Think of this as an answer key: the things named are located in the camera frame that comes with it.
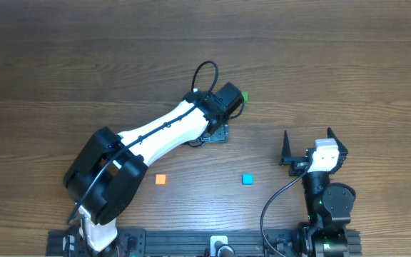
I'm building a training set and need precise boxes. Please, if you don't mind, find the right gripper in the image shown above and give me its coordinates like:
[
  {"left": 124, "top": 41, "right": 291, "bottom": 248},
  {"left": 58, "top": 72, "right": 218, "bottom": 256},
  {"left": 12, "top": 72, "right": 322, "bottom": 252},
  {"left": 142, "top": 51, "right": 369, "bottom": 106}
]
[{"left": 279, "top": 126, "right": 349, "bottom": 178}]

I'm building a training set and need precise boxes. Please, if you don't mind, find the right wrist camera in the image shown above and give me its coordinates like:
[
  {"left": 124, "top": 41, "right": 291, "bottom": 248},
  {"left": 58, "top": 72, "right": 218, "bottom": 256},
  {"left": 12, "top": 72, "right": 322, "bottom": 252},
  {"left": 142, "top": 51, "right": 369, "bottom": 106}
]
[{"left": 307, "top": 138, "right": 340, "bottom": 173}]

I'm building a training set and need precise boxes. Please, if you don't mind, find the mounting rail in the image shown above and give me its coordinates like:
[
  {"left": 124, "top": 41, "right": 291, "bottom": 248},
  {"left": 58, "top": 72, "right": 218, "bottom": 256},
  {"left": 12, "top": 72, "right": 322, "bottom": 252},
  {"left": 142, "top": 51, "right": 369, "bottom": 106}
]
[{"left": 46, "top": 228, "right": 363, "bottom": 257}]

